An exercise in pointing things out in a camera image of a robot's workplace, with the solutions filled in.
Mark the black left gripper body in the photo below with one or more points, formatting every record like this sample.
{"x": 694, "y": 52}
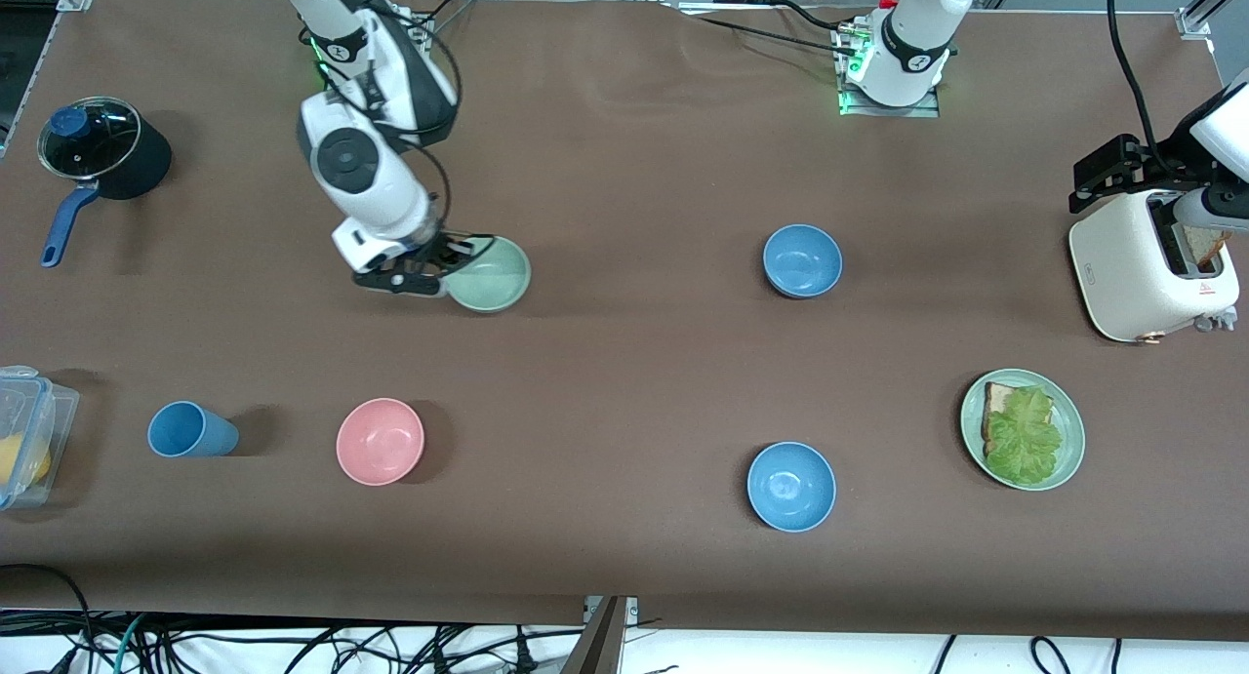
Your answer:
{"x": 1157, "y": 171}

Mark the blue plastic cup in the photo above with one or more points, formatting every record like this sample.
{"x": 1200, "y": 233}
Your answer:
{"x": 195, "y": 432}

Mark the brown-crusted bread slice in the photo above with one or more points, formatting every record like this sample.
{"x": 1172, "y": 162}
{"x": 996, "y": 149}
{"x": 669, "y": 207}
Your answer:
{"x": 1205, "y": 245}

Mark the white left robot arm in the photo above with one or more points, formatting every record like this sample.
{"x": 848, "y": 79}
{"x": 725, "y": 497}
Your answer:
{"x": 912, "y": 40}

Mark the toast slice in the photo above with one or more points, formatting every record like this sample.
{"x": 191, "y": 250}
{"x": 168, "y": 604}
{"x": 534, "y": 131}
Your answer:
{"x": 997, "y": 397}

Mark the blue bowl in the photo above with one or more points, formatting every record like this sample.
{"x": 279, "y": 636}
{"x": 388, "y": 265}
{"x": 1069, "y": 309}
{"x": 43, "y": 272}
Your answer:
{"x": 790, "y": 486}
{"x": 802, "y": 259}

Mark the green plate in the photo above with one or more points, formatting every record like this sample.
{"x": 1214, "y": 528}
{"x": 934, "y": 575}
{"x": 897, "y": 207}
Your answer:
{"x": 1070, "y": 440}

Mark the small metal bracket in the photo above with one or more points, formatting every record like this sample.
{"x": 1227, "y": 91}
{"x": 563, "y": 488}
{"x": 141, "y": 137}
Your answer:
{"x": 632, "y": 608}

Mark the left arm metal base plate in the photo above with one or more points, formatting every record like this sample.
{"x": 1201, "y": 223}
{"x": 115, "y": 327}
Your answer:
{"x": 927, "y": 111}

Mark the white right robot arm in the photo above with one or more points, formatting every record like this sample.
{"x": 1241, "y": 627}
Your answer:
{"x": 376, "y": 191}

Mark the brown table mat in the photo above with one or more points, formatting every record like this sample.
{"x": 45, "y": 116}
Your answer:
{"x": 624, "y": 167}

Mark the green bowl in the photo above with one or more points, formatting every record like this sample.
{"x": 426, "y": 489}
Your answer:
{"x": 493, "y": 284}

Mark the white toaster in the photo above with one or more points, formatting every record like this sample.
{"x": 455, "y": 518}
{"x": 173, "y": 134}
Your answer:
{"x": 1122, "y": 274}

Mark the yellow fruit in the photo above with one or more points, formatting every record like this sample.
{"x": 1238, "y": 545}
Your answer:
{"x": 20, "y": 459}

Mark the green lettuce leaf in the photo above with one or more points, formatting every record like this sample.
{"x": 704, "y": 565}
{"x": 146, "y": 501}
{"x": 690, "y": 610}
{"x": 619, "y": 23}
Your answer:
{"x": 1025, "y": 440}

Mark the pink bowl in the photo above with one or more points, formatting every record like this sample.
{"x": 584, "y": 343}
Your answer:
{"x": 379, "y": 442}

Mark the glass lid blue knob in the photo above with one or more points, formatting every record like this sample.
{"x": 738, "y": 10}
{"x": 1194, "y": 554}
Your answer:
{"x": 98, "y": 142}

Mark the clear plastic food container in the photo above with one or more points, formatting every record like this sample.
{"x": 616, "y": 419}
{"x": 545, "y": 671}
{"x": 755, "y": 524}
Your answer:
{"x": 60, "y": 411}

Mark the metal table post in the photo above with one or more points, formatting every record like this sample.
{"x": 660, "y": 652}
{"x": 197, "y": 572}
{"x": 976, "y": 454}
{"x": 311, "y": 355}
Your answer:
{"x": 600, "y": 645}

